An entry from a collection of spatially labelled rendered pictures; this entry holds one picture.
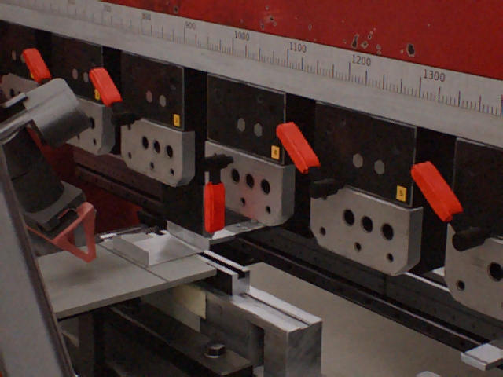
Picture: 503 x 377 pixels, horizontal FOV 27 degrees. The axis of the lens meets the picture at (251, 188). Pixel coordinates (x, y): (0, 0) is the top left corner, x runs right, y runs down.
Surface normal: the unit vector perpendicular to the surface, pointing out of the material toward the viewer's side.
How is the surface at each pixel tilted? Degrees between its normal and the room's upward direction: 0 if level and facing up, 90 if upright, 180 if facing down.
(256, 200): 90
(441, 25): 90
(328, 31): 90
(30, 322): 56
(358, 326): 0
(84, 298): 0
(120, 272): 0
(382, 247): 90
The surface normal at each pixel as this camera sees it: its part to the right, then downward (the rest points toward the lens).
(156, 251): 0.03, -0.95
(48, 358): 0.04, -0.29
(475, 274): -0.78, 0.18
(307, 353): 0.62, 0.24
